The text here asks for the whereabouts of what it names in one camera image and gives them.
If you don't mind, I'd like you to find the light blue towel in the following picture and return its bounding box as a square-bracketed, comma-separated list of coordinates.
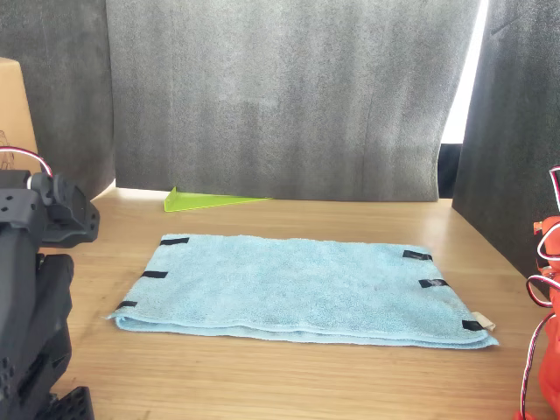
[104, 234, 500, 350]

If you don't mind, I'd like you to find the green plastic wedge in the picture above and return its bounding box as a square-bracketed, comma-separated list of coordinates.
[164, 186, 273, 214]

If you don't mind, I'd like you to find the wide grey foam panel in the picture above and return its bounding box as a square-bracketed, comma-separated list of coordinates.
[104, 0, 482, 203]

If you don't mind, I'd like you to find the dark grey foam panel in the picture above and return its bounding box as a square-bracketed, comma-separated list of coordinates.
[0, 0, 117, 203]
[451, 0, 560, 281]

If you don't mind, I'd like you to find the red white black servo cable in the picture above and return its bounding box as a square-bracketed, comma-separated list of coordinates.
[0, 147, 54, 179]
[517, 164, 560, 420]

